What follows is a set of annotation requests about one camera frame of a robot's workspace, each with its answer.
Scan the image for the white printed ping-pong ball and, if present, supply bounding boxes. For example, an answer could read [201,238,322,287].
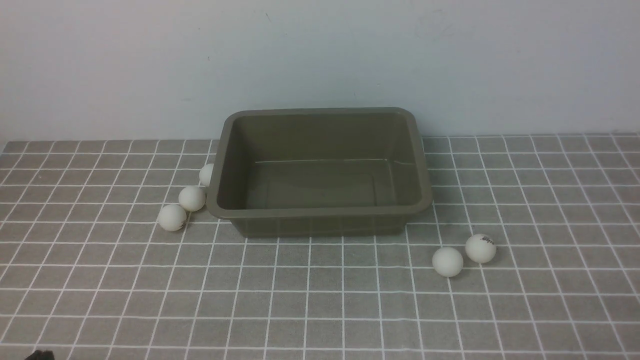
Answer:
[465,234,498,264]

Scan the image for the olive green plastic bin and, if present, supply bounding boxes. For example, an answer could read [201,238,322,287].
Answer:
[206,107,434,238]

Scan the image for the grey checked tablecloth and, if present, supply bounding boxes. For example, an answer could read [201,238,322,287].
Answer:
[0,133,640,360]

